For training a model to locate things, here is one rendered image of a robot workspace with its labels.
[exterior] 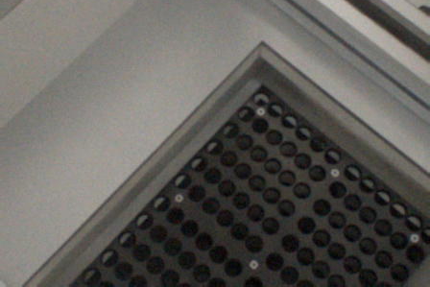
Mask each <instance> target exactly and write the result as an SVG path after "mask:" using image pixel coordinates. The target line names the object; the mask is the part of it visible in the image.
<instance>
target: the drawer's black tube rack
mask: <svg viewBox="0 0 430 287"><path fill-rule="evenodd" d="M242 110H247V112H246V114H245V115H244V116H243V117H242V118H241V119H240V118H239V113H240V112H241V111H242ZM226 127H232V129H231V130H230V131H229V132H228V133H227V134H226V135H225V134H224V130H225V128H226ZM214 142H216V143H218V144H216V146H214V148H212V150H210V152H209V151H208V150H207V147H208V146H209V145H210V144H212V143H214ZM350 157H351V155H350V156H349V157H348V158H347V159H346V160H345V161H344V163H342V165H341V166H340V167H339V168H338V169H337V170H336V169H333V171H332V170H331V169H329V167H326V165H324V164H323V163H322V162H321V161H320V160H319V159H318V158H316V157H315V156H314V155H312V154H311V153H310V152H308V150H306V149H305V148H303V146H301V145H300V144H299V143H298V142H297V141H296V140H295V139H293V137H291V136H290V135H289V134H288V133H286V132H285V131H284V130H282V129H281V128H280V127H279V126H278V125H277V124H275V123H274V122H273V121H271V120H270V119H269V118H268V117H266V115H265V114H264V109H263V108H260V109H257V108H255V107H254V106H253V105H252V104H251V103H250V102H248V101H246V102H245V103H244V104H243V105H242V106H240V107H239V108H238V109H237V110H236V111H235V113H234V114H232V116H231V117H230V118H229V119H228V120H227V121H226V122H225V123H224V124H223V126H222V127H220V129H219V130H218V131H217V132H216V133H214V135H212V137H210V139H208V140H207V142H205V144H204V145H203V146H202V147H201V148H200V149H199V150H198V151H197V152H196V153H195V154H194V155H193V156H192V157H191V159H190V160H189V161H188V162H187V163H186V164H185V165H184V166H183V167H182V168H181V169H180V170H179V171H178V172H177V174H176V175H175V176H174V177H173V178H172V179H170V181H168V183H166V185H164V187H163V188H161V190H160V191H159V192H158V193H157V194H156V195H155V196H154V198H153V199H151V200H150V201H149V202H148V203H147V204H146V206H145V207H144V208H143V209H142V210H141V211H140V212H139V213H138V214H137V215H136V216H135V217H134V218H133V219H132V220H131V222H130V223H129V224H128V225H127V226H126V227H125V228H123V230H121V232H119V234H118V235H117V236H116V237H115V238H114V239H113V240H112V241H111V242H110V244H108V246H106V247H105V248H104V249H103V250H102V252H101V253H100V254H99V255H98V256H97V257H96V258H95V259H94V260H93V261H92V262H91V263H90V264H89V265H88V266H87V267H86V269H85V270H84V271H83V272H82V273H81V274H80V275H79V276H77V278H75V280H74V281H73V282H72V283H70V285H69V286H68V287H402V286H404V284H405V283H406V281H407V280H408V279H409V278H410V277H411V275H413V273H414V272H415V270H416V269H417V268H418V267H419V265H420V264H421V262H423V260H424V259H425V258H426V257H427V256H428V254H429V253H430V251H429V250H428V249H426V248H425V247H424V246H423V245H422V244H421V243H419V242H418V236H416V235H415V234H413V235H412V236H411V235H410V234H409V233H407V231H405V229H403V228H402V227H400V226H399V225H398V224H397V223H395V222H394V221H392V219H390V217H388V216H387V215H386V214H384V213H383V212H382V211H381V210H379V208H378V207H376V206H375V205H374V204H372V203H371V202H369V201H368V199H366V198H365V197H364V196H363V195H361V194H360V193H359V192H357V190H355V189H354V188H352V186H350V185H349V184H348V183H347V182H346V181H344V180H343V179H342V178H340V177H339V176H338V175H339V170H340V168H341V167H342V166H343V165H344V164H345V163H346V161H347V160H348V159H349V158H350ZM197 159H201V161H200V162H199V163H198V164H197V165H196V166H195V167H194V169H193V168H192V167H191V165H192V163H193V161H194V160H197ZM181 176H184V179H183V180H182V181H181V182H180V183H179V185H176V181H177V178H179V177H181ZM159 198H165V199H164V201H162V202H161V203H160V204H159V205H158V206H157V207H155V201H157V199H159ZM143 215H147V216H148V217H147V218H146V219H145V220H144V221H143V222H142V223H141V224H140V226H138V225H137V222H138V219H139V218H140V217H142V216H143ZM126 233H130V236H129V237H128V239H126V240H125V241H124V242H123V243H122V244H121V243H120V240H121V237H122V236H123V234H126ZM107 252H113V254H112V255H111V256H110V257H109V258H108V259H107V260H106V261H105V262H103V258H104V255H105V254H106V253H107ZM92 270H95V271H96V272H95V273H94V274H93V275H92V276H91V277H90V278H89V279H88V280H87V281H85V280H84V278H85V276H86V274H87V273H88V272H90V271H92Z"/></svg>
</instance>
